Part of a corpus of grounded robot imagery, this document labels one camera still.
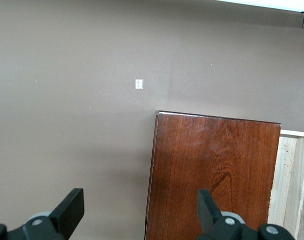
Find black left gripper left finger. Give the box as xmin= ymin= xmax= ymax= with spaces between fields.
xmin=6 ymin=188 xmax=85 ymax=240

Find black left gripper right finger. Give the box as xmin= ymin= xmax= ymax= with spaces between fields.
xmin=195 ymin=188 xmax=259 ymax=240

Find light wood drawer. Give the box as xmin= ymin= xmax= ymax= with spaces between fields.
xmin=267 ymin=129 xmax=304 ymax=240

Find dark brown wooden cabinet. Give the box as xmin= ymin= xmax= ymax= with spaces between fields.
xmin=144 ymin=110 xmax=282 ymax=240

